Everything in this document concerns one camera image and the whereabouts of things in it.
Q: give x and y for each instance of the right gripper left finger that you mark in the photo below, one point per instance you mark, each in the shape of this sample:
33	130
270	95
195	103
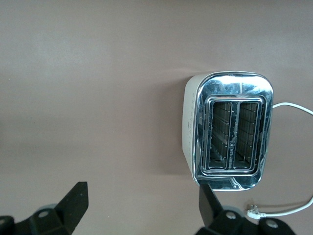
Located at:
61	220

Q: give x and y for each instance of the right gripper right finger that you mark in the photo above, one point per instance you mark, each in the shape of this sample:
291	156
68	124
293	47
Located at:
220	222

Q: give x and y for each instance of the beige chrome two-slot toaster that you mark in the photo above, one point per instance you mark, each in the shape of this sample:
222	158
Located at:
225	85

